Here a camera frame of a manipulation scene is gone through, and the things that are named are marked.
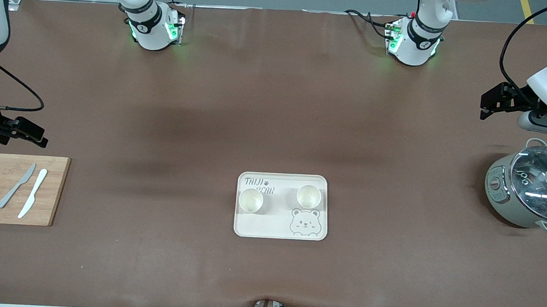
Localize grey electric cooking pot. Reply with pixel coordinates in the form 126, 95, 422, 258
482, 135, 547, 235

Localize white plastic knife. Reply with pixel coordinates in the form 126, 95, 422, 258
18, 167, 49, 221

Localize grey plastic knife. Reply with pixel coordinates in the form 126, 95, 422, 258
0, 161, 37, 211

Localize cream bear print tray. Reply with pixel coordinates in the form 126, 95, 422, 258
233, 169, 331, 243

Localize wooden cutting board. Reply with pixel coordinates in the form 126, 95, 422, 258
0, 153, 72, 229

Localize white paper cup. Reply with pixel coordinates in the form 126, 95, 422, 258
238, 187, 265, 214
295, 184, 323, 210

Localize glass pot lid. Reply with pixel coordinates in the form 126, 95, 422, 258
506, 144, 547, 222

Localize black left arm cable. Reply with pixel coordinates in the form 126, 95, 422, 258
498, 0, 547, 94

